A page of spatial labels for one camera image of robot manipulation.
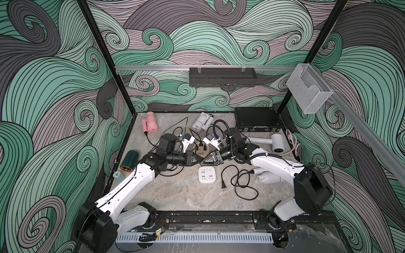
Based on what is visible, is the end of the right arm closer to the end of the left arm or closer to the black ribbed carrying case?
the end of the left arm

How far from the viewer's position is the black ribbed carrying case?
1061mm

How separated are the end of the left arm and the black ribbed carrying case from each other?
516 millimetres

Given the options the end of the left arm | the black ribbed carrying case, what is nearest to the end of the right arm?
the end of the left arm

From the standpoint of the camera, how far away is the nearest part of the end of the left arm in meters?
0.55
